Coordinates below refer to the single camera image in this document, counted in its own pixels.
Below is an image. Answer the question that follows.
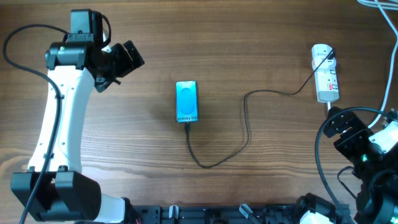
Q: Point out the smartphone with blue screen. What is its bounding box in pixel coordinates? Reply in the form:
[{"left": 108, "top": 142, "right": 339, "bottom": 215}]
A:
[{"left": 175, "top": 80, "right": 198, "bottom": 123}]

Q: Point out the black charging cable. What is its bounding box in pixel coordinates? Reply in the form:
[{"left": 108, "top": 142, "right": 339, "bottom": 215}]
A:
[{"left": 185, "top": 49, "right": 337, "bottom": 169}]

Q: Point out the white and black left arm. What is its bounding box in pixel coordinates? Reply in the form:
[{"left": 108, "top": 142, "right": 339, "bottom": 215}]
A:
[{"left": 11, "top": 9, "right": 144, "bottom": 224}]

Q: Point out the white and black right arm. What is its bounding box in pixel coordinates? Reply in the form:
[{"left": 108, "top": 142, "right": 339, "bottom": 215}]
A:
[{"left": 294, "top": 107, "right": 397, "bottom": 223}]

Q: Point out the white charger adapter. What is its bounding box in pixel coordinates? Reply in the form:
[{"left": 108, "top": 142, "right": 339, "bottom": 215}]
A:
[{"left": 312, "top": 55, "right": 336, "bottom": 72}]

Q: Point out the white power strip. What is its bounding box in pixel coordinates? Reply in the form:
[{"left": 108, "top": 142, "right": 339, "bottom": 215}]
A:
[{"left": 312, "top": 44, "right": 340, "bottom": 103}]

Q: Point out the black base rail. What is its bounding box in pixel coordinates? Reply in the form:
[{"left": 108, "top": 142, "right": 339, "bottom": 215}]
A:
[{"left": 130, "top": 203, "right": 352, "bottom": 224}]

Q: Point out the white power strip cord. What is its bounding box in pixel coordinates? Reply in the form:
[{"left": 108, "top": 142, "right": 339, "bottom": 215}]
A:
[{"left": 326, "top": 0, "right": 398, "bottom": 130}]

